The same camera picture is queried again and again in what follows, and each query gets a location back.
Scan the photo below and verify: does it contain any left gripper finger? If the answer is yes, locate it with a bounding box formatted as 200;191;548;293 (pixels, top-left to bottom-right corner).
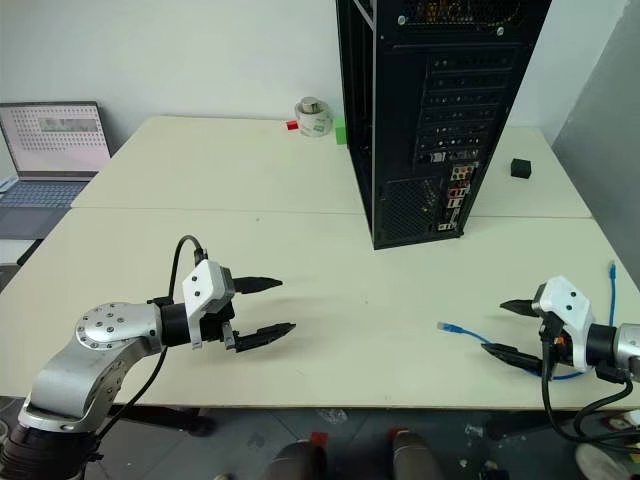
232;275;285;296
234;322;298;355

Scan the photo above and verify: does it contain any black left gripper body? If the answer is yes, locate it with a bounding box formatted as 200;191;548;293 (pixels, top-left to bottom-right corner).
198;298;240;354

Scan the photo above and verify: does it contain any dark rounded shape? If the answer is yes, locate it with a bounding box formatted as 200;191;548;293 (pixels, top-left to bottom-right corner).
261;432;330;480
388;426;444;480

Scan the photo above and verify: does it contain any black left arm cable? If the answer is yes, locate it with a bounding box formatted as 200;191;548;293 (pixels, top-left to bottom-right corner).
89;234;209;451

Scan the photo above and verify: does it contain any grey partition panel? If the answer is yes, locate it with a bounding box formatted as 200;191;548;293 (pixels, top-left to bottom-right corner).
551;0;640;306

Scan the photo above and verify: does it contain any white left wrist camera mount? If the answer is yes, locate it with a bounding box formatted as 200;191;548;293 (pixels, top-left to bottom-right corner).
180;259;236;351

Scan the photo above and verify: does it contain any grey open laptop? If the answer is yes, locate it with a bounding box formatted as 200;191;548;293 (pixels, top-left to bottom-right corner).
0;101;113;242

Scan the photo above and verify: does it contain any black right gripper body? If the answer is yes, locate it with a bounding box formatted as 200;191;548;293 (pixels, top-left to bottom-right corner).
537;309;575;375

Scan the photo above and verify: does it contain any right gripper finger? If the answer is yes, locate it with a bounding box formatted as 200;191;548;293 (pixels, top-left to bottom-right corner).
499;297;542;318
480;341;545;377

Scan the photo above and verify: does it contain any white shoe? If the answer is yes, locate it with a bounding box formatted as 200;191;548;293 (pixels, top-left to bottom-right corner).
574;443;640;480

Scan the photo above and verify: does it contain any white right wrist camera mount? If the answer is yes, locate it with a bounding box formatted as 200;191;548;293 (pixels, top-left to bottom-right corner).
531;275;597;374

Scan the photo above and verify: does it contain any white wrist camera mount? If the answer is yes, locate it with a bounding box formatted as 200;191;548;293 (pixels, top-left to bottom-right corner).
531;275;597;374
180;259;236;351

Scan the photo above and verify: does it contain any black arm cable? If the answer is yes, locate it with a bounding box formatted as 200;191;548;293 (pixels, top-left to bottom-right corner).
89;234;209;451
538;312;640;446

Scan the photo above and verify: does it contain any white label tape roll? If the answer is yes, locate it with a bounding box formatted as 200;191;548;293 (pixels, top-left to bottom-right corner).
293;95;334;139

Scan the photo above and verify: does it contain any blue ethernet cable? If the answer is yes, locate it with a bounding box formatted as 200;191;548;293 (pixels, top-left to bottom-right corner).
436;260;619;383

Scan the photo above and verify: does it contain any black computer tower case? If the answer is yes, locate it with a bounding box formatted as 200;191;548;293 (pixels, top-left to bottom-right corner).
335;0;553;252

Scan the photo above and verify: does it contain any black table base foot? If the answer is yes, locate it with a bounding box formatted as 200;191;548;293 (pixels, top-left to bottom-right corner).
106;404;217;437

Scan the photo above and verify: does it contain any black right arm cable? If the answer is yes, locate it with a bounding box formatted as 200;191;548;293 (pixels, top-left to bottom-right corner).
538;312;640;446

